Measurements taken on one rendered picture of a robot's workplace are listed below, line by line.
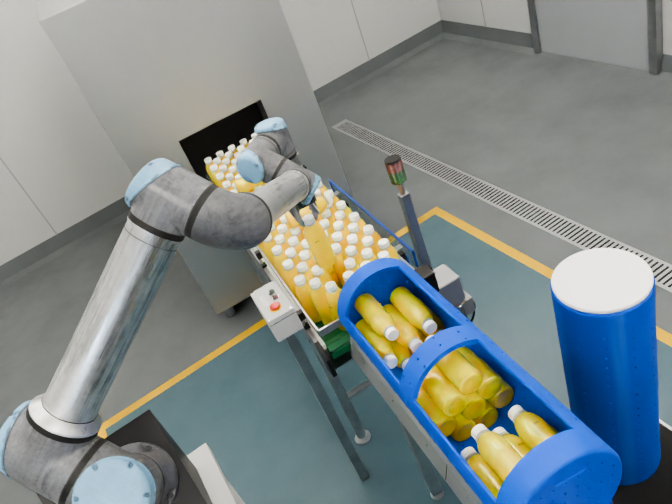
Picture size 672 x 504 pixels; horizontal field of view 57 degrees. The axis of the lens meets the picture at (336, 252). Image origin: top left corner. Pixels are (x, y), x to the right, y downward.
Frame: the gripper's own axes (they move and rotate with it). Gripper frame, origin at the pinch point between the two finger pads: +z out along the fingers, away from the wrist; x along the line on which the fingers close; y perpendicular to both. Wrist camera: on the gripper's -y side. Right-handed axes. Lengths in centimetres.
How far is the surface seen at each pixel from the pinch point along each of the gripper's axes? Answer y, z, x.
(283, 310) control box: 6.0, 23.0, -21.2
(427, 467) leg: 27, 110, 0
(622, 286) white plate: 67, 29, 63
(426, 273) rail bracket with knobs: 15.8, 32.5, 27.7
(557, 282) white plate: 53, 29, 52
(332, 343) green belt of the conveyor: 10.7, 42.8, -11.5
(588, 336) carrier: 68, 39, 49
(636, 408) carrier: 74, 74, 59
